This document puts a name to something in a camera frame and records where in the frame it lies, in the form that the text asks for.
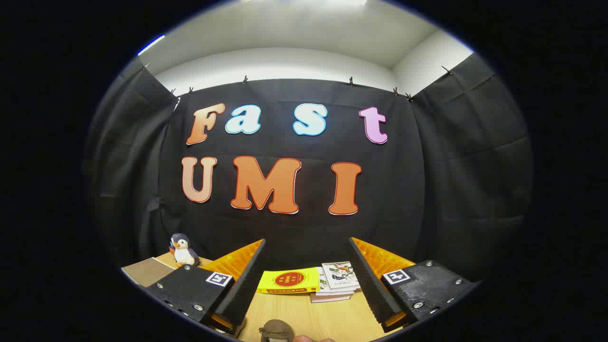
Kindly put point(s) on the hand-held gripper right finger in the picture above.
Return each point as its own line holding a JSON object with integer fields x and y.
{"x": 368, "y": 285}

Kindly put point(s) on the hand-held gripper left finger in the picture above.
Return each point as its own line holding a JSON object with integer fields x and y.
{"x": 244, "y": 280}

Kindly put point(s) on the brown fuzzy shoe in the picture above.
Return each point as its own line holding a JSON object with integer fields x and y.
{"x": 275, "y": 328}

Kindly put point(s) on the brown fabric storage box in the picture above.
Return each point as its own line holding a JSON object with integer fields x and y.
{"x": 148, "y": 271}

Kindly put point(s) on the pale brown book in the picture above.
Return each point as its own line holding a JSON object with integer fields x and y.
{"x": 330, "y": 299}

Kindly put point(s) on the yellow book with red label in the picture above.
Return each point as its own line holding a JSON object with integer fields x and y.
{"x": 289, "y": 280}

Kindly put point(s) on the penguin plush toy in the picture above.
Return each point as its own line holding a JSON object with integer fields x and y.
{"x": 184, "y": 251}

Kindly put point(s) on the black backdrop cloth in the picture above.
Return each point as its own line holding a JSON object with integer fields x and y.
{"x": 294, "y": 228}

